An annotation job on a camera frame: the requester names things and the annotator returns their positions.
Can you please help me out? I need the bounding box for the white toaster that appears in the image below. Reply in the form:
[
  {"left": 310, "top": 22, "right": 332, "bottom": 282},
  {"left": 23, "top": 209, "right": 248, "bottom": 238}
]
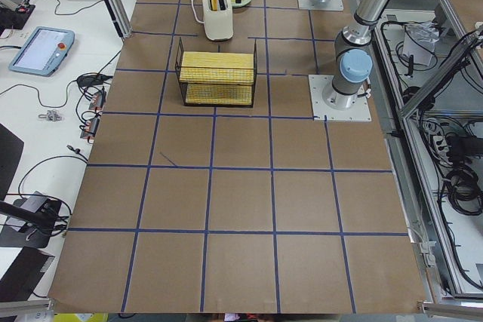
[{"left": 202, "top": 0, "right": 233, "bottom": 41}]

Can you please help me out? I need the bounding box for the near teach pendant tablet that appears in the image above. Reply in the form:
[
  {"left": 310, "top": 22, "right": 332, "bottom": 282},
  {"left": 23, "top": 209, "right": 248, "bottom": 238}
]
[{"left": 8, "top": 26, "right": 75, "bottom": 77}]

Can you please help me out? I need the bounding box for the yellow woven mat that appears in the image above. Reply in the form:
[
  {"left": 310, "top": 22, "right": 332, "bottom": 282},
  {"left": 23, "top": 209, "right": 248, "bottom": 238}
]
[{"left": 179, "top": 51, "right": 254, "bottom": 106}]

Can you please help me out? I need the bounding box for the white toaster power cable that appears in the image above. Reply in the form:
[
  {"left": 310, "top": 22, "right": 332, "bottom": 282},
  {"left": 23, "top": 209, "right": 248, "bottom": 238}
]
[{"left": 189, "top": 0, "right": 205, "bottom": 26}]

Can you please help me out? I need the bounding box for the small metal clamp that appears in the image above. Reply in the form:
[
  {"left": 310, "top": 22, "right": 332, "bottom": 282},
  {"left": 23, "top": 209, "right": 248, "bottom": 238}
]
[{"left": 38, "top": 109, "right": 63, "bottom": 122}]

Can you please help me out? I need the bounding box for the crumpled white bag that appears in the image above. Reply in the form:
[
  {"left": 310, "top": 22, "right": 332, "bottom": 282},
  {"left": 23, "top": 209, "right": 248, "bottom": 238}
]
[{"left": 401, "top": 21, "right": 439, "bottom": 66}]

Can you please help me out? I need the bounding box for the black monitor stand base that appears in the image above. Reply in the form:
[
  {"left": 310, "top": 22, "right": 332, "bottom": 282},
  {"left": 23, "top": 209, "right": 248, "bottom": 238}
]
[{"left": 1, "top": 194, "right": 61, "bottom": 248}]

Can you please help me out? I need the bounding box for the black wire rack basket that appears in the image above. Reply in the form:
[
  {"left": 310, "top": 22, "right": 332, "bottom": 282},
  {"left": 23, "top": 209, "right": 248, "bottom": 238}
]
[{"left": 174, "top": 37, "right": 259, "bottom": 109}]

